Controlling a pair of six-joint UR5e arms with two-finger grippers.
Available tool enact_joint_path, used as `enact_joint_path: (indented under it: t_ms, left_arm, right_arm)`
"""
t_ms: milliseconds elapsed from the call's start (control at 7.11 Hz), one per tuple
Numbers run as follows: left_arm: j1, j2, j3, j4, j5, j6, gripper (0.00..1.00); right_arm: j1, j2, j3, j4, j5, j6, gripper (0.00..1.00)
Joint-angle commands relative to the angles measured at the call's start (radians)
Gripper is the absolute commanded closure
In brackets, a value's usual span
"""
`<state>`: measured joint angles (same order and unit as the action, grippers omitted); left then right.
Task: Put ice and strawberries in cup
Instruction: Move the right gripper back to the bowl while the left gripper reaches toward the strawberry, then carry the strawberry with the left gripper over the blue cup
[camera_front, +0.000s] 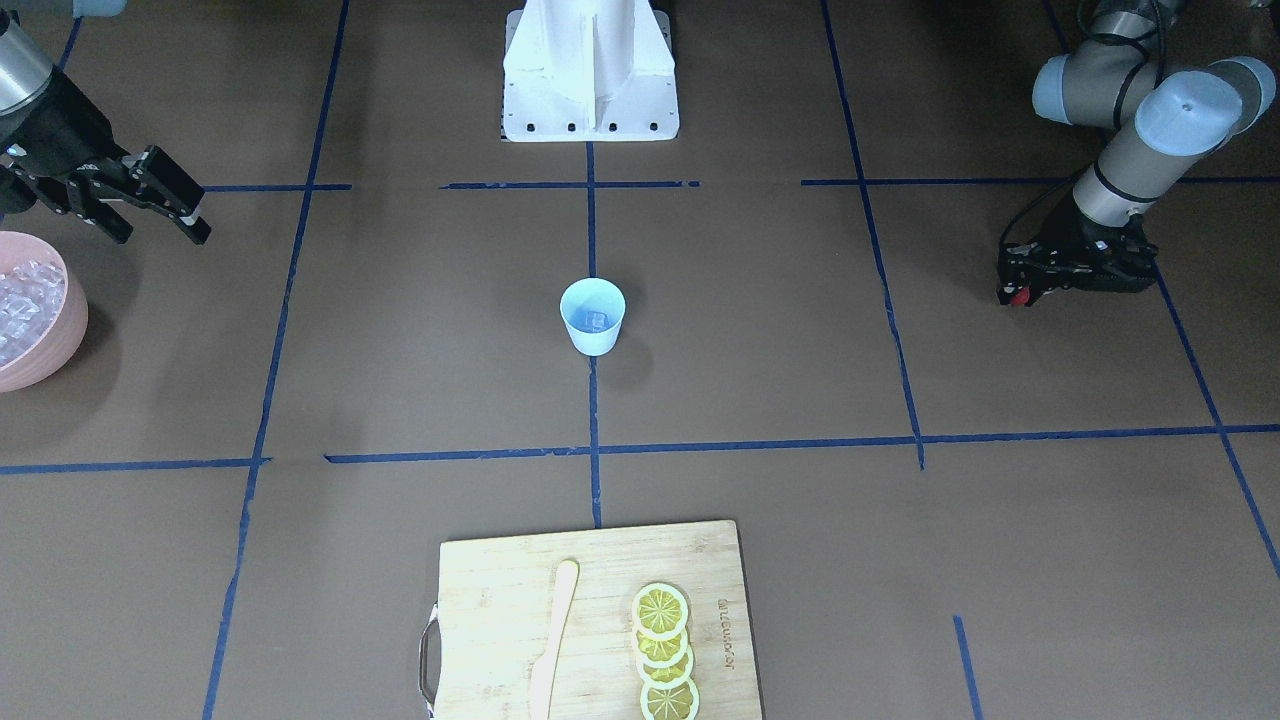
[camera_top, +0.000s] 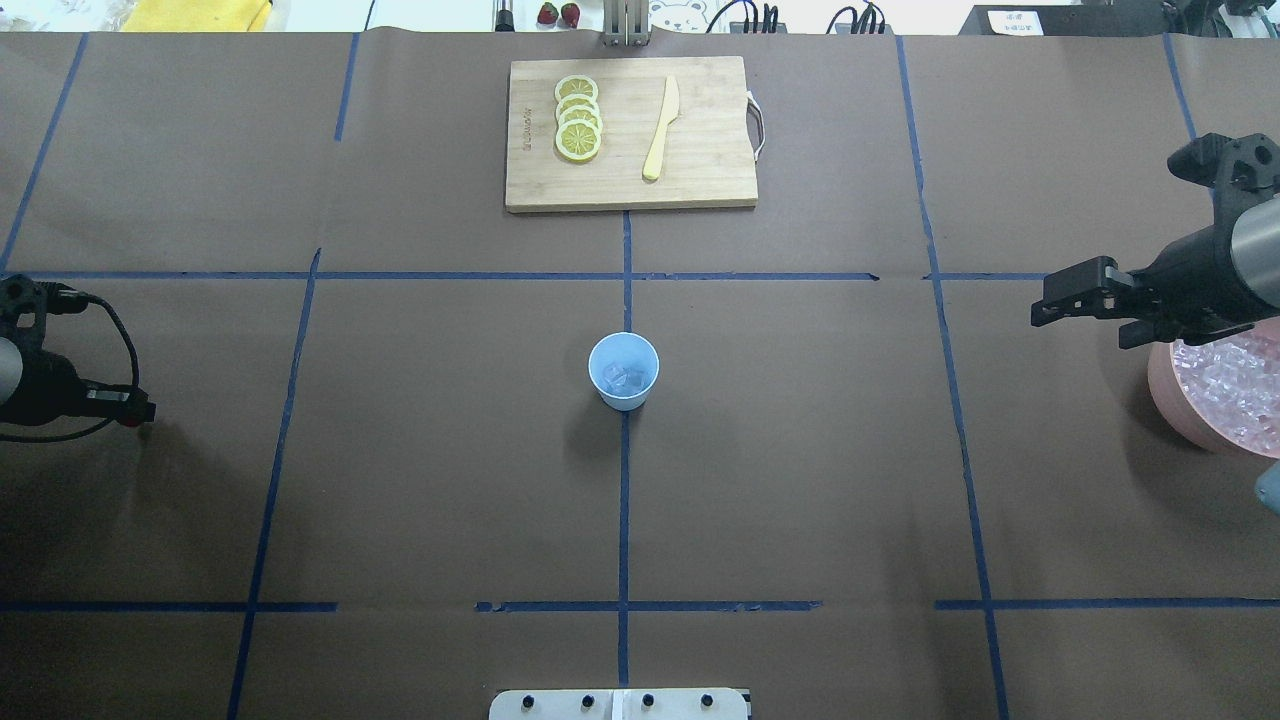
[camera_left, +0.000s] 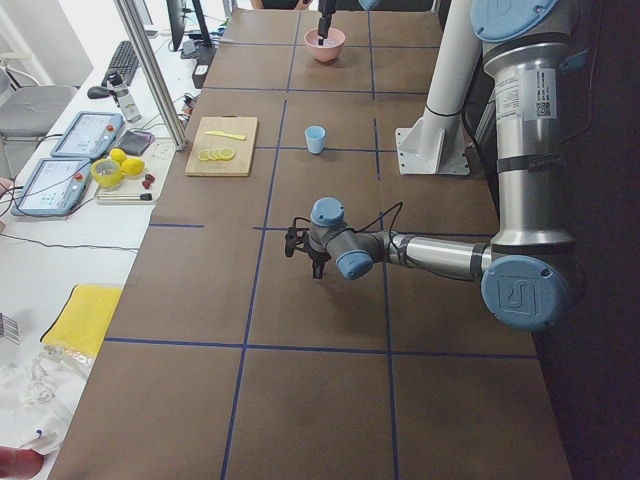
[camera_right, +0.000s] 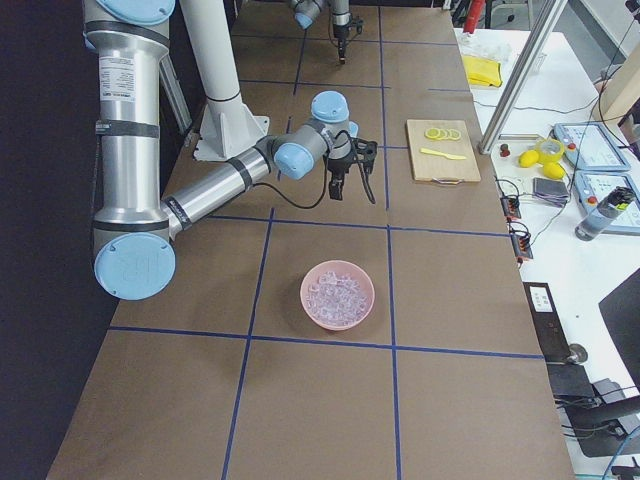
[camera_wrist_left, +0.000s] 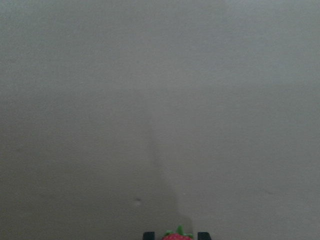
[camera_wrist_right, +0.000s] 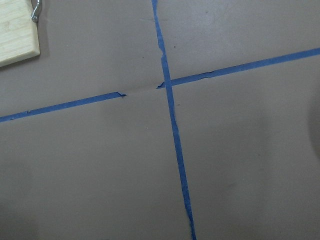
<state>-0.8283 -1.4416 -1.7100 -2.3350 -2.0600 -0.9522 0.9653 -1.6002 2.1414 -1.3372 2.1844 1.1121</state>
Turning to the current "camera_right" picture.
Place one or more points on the wooden cutting board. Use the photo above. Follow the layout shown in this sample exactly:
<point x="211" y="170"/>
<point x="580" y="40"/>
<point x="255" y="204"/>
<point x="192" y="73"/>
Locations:
<point x="433" y="169"/>

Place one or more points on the teach pendant near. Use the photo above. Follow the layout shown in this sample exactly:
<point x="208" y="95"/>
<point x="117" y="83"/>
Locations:
<point x="593" y="186"/>

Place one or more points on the pink bowl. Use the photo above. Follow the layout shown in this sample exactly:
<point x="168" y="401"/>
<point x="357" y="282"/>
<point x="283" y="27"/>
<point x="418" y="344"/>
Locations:
<point x="341" y="267"/>

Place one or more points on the red fire extinguisher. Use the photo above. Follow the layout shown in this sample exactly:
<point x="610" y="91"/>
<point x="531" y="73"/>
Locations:
<point x="474" y="12"/>

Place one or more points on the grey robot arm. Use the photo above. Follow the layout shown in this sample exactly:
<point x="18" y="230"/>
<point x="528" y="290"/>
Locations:
<point x="134" y="230"/>
<point x="306" y="12"/>

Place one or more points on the whole yellow lemon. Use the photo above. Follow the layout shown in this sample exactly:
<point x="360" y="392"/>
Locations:
<point x="528" y="158"/>
<point x="553" y="171"/>

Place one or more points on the teach pendant far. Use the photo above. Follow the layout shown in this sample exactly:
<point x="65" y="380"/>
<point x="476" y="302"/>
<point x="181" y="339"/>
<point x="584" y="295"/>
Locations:
<point x="590" y="147"/>

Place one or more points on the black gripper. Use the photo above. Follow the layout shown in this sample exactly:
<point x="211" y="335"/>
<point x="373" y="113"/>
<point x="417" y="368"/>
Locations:
<point x="340" y="32"/>
<point x="339" y="165"/>

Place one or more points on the orange connector block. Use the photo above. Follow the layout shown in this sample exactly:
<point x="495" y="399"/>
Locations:
<point x="511" y="207"/>
<point x="520" y="237"/>

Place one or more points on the pile of clear ice cubes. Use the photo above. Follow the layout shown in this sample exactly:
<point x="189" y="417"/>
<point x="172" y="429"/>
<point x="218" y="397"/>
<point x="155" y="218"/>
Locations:
<point x="336" y="299"/>

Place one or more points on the yellow cloth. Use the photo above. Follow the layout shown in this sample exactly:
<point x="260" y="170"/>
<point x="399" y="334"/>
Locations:
<point x="482" y="71"/>

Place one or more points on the black monitor stand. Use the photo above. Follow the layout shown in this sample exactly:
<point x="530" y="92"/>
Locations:
<point x="606" y="423"/>

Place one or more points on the orange connector block far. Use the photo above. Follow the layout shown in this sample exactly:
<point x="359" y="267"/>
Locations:
<point x="511" y="207"/>

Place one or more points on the yellow plastic knife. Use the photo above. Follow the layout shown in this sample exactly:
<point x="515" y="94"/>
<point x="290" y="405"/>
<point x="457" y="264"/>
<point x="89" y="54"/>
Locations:
<point x="442" y="154"/>

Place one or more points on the purple grey cloth pouch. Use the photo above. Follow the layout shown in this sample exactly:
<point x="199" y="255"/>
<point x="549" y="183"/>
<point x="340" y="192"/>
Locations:
<point x="551" y="191"/>

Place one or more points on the aluminium frame post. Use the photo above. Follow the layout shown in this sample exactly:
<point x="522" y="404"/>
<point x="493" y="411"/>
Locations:
<point x="550" y="13"/>

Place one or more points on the clear water bottle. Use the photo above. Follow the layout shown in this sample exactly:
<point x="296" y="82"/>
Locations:
<point x="606" y="211"/>

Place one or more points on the teach pendant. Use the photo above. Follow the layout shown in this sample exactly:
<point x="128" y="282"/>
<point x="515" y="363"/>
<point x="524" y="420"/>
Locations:
<point x="593" y="186"/>
<point x="590" y="147"/>

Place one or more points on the orange connector block near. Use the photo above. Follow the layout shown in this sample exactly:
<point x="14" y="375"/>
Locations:
<point x="520" y="237"/>

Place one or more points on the yellow tape roll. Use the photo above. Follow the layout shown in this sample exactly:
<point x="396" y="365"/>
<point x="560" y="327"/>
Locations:
<point x="549" y="150"/>

